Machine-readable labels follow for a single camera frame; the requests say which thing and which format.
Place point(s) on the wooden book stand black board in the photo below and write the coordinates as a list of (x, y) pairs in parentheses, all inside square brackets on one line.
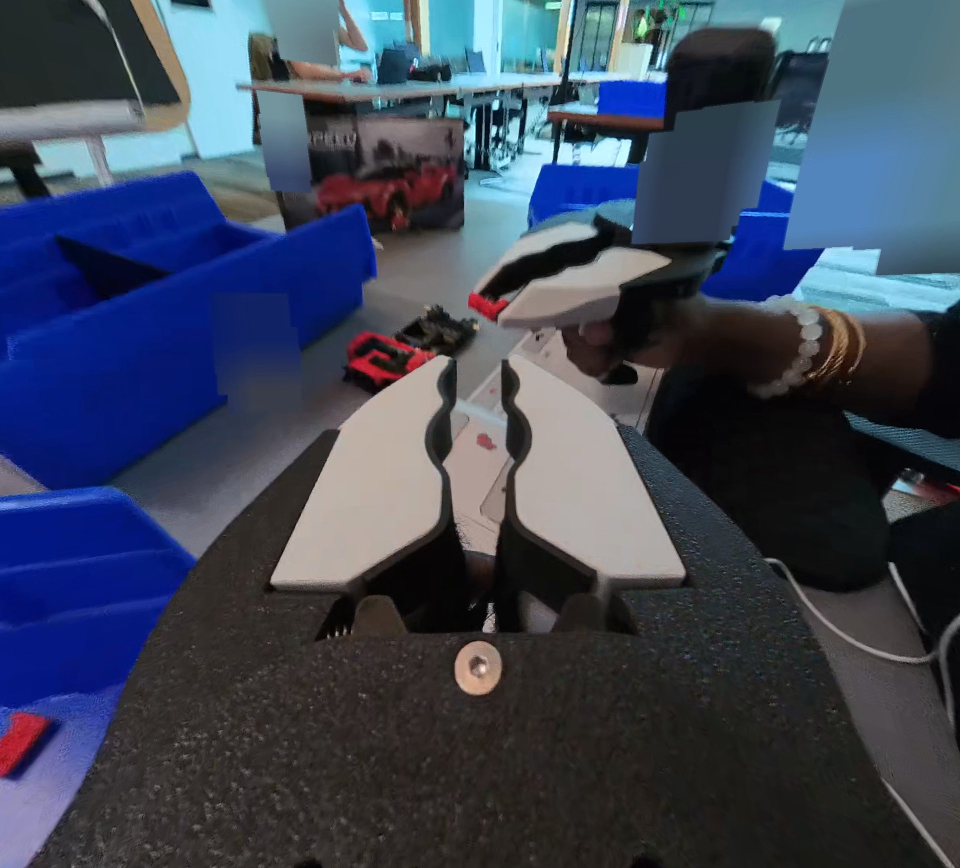
[(52, 20)]

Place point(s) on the person's right hand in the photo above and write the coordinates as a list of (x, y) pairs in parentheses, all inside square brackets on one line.
[(712, 343)]

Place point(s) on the grey mesh office chair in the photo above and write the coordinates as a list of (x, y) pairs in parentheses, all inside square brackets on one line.
[(915, 444)]

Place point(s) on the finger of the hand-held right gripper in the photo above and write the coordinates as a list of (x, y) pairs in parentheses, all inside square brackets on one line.
[(570, 294), (540, 237)]

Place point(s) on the person's right forearm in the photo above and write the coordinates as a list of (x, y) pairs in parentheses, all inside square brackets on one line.
[(900, 365)]

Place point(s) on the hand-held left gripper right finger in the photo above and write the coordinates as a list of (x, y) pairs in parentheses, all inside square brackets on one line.
[(592, 500)]

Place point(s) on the lego instruction booklet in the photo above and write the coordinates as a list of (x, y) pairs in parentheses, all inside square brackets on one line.
[(472, 485)]

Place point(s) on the blue bin with black divider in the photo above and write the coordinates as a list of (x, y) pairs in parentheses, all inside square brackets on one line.
[(150, 373)]

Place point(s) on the brown office desk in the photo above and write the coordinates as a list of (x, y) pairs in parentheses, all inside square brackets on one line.
[(600, 121)]

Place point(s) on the black chair armrest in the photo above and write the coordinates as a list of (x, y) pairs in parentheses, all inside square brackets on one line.
[(765, 478)]

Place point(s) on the red and black lego car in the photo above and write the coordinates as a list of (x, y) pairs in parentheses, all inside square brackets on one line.
[(382, 358)]

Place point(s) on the gold bangles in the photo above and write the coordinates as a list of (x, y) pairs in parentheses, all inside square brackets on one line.
[(844, 346)]

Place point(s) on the pile of red lego pieces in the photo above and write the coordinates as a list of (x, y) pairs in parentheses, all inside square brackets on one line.
[(22, 744)]

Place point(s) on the black lego set box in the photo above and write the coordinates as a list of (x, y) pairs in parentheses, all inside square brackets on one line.
[(390, 162)]

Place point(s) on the small red lego bracket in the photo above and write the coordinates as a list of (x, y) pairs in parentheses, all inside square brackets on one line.
[(486, 307)]

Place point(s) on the person's black clothing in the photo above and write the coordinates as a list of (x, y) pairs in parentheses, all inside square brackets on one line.
[(930, 568)]

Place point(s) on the blue plastic bin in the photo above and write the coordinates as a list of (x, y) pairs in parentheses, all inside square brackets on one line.
[(75, 568), (630, 99), (577, 196), (757, 260)]

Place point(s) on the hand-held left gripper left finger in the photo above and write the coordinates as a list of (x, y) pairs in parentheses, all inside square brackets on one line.
[(360, 500)]

